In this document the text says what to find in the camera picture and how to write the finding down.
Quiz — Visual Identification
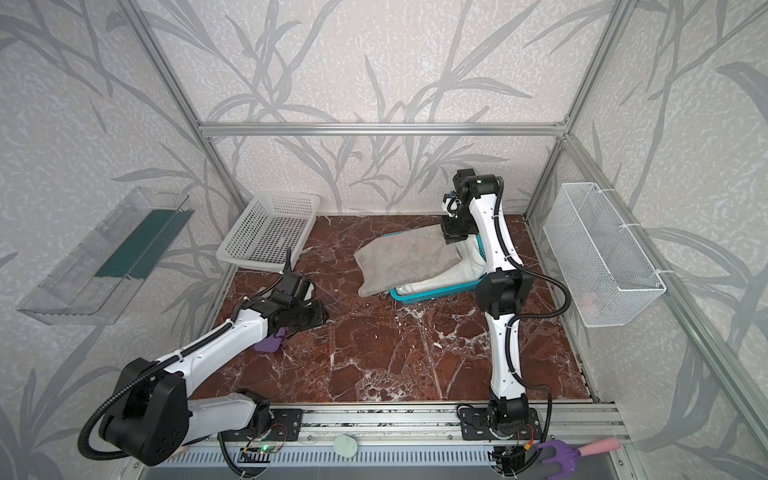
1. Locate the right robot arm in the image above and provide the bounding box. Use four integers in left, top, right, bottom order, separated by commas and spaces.
441, 168, 571, 438

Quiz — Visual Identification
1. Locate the grey towel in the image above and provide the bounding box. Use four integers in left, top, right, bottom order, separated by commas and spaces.
354, 224, 462, 297

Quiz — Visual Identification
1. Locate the white wire mesh basket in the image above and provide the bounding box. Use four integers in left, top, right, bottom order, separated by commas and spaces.
543, 182, 666, 328

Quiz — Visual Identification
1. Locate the white towel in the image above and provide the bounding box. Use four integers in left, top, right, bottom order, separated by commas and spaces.
408, 237, 486, 294

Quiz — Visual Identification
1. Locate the clear acrylic wall shelf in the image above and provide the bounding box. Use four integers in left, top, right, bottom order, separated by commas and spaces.
17, 187, 194, 326

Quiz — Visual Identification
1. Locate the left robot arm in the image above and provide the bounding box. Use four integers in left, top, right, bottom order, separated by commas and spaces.
77, 271, 328, 466

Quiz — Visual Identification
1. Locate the aluminium rail frame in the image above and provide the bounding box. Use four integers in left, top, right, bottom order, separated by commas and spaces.
107, 400, 649, 480

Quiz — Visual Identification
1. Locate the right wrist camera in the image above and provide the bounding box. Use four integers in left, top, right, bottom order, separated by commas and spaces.
442, 168, 476, 218

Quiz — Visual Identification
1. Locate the pale green round disc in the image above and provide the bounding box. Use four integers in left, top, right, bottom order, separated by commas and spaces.
333, 434, 359, 459

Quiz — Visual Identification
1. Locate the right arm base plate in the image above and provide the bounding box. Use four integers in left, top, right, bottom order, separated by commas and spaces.
455, 404, 543, 443

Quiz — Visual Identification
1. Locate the grey plastic basket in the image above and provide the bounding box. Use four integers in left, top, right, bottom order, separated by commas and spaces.
216, 192, 320, 272

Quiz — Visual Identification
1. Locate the purple pink fork tool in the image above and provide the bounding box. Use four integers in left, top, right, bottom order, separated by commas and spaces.
536, 437, 621, 480

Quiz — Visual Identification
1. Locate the teal plastic basket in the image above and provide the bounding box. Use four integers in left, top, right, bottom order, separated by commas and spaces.
389, 235, 486, 304

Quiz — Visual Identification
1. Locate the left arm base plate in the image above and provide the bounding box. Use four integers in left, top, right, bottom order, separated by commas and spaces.
241, 408, 304, 442

